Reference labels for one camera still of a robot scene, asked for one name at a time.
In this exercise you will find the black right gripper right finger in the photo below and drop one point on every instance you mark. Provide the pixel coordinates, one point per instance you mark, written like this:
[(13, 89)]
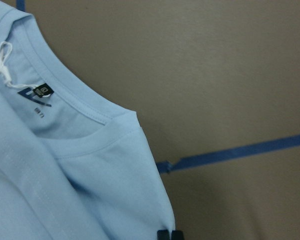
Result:
[(177, 235)]

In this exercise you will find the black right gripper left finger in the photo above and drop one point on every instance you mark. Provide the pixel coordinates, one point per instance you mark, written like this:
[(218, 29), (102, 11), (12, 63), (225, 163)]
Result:
[(163, 235)]

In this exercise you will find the light blue t-shirt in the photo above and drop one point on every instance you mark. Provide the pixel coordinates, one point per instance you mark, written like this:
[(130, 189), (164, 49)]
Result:
[(73, 165)]

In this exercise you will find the white garment hang tag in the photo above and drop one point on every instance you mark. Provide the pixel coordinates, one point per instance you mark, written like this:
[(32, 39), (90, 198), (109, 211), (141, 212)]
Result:
[(5, 51)]

